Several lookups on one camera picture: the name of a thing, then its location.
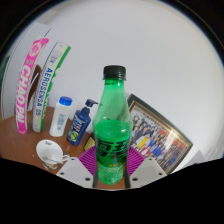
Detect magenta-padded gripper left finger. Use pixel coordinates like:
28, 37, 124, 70
55, 146, 100, 189

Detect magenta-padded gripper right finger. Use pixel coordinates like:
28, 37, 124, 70
124, 145, 168, 189

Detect green plastic drink bottle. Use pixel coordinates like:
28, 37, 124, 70
91, 65, 134, 186

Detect framed group photo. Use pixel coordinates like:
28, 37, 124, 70
126, 93, 194, 175

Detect dark blue pump bottle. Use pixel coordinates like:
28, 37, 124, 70
66, 98, 99, 147

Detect white bottle with blue cap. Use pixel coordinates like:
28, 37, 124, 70
49, 96, 73, 138

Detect white and green shuttlecock tube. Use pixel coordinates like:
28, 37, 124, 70
31, 41, 72, 133

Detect pink shuttlecock tube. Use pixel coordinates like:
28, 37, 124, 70
14, 37, 50, 135

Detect brown wooden chair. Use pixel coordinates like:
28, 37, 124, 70
27, 64, 43, 111

